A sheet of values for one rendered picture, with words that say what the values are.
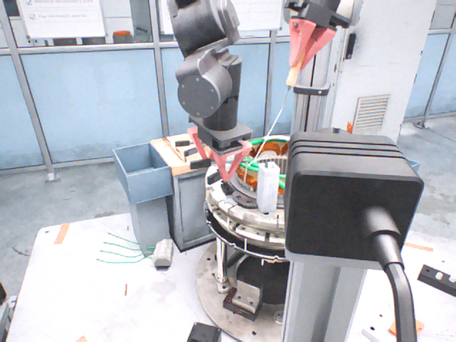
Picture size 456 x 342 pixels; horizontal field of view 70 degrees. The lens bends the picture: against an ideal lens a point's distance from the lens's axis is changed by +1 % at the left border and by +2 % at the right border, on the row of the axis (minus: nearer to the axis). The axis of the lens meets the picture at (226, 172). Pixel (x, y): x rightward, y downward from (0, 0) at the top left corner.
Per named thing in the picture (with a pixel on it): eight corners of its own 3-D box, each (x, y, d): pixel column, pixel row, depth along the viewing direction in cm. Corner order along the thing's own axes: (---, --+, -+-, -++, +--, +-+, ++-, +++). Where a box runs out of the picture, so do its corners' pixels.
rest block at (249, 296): (240, 289, 78) (241, 274, 76) (261, 299, 76) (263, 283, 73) (231, 303, 75) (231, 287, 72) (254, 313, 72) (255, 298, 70)
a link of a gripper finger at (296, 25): (323, 78, 57) (347, 21, 54) (288, 64, 55) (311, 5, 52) (306, 72, 63) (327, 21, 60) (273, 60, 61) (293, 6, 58)
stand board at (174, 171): (172, 176, 81) (172, 167, 80) (150, 147, 96) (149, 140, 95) (241, 159, 90) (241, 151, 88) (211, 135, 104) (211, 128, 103)
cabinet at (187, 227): (180, 253, 95) (173, 176, 82) (160, 218, 109) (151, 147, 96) (239, 232, 103) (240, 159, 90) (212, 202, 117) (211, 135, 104)
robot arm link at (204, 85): (231, -5, 44) (179, 19, 48) (199, 7, 35) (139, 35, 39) (259, 79, 49) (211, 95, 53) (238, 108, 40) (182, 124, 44)
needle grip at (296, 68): (291, 85, 59) (303, 51, 57) (283, 83, 60) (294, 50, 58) (296, 87, 60) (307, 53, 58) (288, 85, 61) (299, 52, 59)
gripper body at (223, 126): (219, 151, 50) (222, 106, 46) (187, 124, 56) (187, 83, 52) (253, 141, 53) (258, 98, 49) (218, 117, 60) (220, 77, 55)
